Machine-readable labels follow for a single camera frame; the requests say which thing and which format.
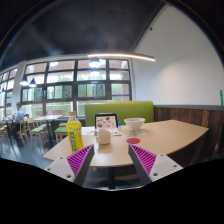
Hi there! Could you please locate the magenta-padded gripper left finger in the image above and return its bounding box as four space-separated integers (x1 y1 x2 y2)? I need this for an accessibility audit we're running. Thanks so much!
44 143 96 187

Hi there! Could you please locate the person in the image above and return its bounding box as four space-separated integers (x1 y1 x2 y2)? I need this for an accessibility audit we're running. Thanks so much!
11 101 26 141

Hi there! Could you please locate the light wooden dining table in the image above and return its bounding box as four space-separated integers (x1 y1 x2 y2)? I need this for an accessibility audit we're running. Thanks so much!
34 114 64 144

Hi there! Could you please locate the group of wooden chairs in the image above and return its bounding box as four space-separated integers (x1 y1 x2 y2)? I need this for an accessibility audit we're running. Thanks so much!
0 116 69 148

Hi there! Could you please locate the white ribbed cup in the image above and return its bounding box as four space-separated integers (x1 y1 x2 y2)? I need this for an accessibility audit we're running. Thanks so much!
94 128 112 146

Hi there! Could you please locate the white paper sheet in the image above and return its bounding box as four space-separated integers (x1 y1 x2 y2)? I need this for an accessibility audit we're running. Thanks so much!
80 125 98 136

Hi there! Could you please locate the long curved ceiling light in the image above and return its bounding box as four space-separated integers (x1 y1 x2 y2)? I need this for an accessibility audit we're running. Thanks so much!
87 52 157 63

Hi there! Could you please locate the white bowl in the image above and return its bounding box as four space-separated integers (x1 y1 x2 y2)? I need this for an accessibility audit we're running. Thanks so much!
123 117 146 132

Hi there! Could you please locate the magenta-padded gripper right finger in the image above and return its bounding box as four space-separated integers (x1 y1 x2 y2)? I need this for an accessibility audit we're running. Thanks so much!
127 143 184 186

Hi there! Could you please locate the yellow drink bottle orange cap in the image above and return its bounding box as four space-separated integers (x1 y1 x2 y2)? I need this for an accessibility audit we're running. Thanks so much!
65 111 85 154

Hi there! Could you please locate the green upholstered bench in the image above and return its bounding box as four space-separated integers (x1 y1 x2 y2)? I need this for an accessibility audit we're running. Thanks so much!
84 101 155 128

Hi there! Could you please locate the flat round red coaster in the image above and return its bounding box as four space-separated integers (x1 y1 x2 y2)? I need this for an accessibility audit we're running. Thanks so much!
126 137 141 145

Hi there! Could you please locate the group of pendant lamps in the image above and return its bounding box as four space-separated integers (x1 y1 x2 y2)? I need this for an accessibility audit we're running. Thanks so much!
0 57 103 93

